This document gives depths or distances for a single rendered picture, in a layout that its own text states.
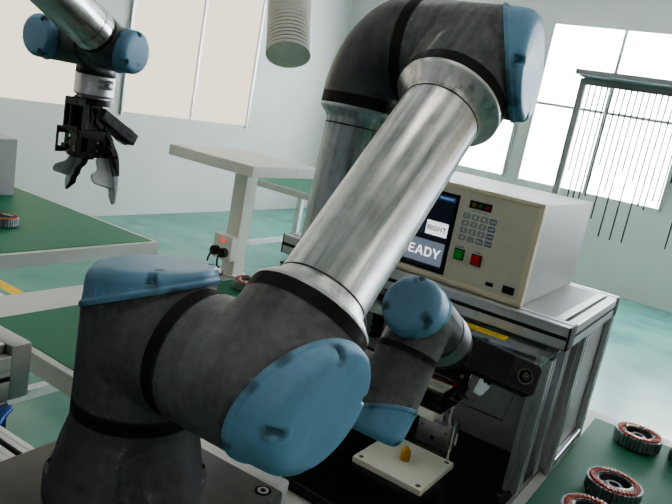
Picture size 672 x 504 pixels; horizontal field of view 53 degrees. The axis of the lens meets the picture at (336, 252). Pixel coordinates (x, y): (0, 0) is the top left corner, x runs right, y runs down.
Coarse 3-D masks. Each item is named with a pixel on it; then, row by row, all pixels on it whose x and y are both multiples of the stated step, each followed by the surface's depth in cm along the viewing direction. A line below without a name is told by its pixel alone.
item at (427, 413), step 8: (432, 392) 132; (424, 400) 133; (432, 400) 132; (440, 400) 131; (448, 400) 134; (424, 408) 132; (432, 408) 132; (440, 408) 131; (448, 408) 134; (424, 416) 131; (432, 416) 130; (440, 416) 142
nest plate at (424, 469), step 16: (368, 448) 133; (384, 448) 134; (400, 448) 135; (416, 448) 137; (368, 464) 127; (384, 464) 128; (400, 464) 129; (416, 464) 130; (432, 464) 131; (448, 464) 133; (400, 480) 124; (416, 480) 125; (432, 480) 126
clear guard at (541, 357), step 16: (480, 336) 123; (512, 336) 127; (512, 352) 118; (528, 352) 119; (544, 352) 121; (432, 384) 110; (448, 384) 109; (464, 400) 107; (480, 400) 106; (496, 400) 105; (496, 416) 103
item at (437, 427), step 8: (424, 424) 142; (432, 424) 141; (440, 424) 140; (448, 424) 141; (416, 432) 143; (424, 432) 142; (432, 432) 141; (440, 432) 140; (448, 432) 139; (456, 432) 142; (424, 440) 142; (432, 440) 141; (440, 440) 140; (448, 440) 139; (440, 448) 140
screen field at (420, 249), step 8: (416, 240) 140; (424, 240) 139; (408, 248) 142; (416, 248) 141; (424, 248) 140; (432, 248) 138; (440, 248) 138; (408, 256) 142; (416, 256) 141; (424, 256) 140; (432, 256) 139; (440, 256) 138; (432, 264) 139; (440, 264) 138
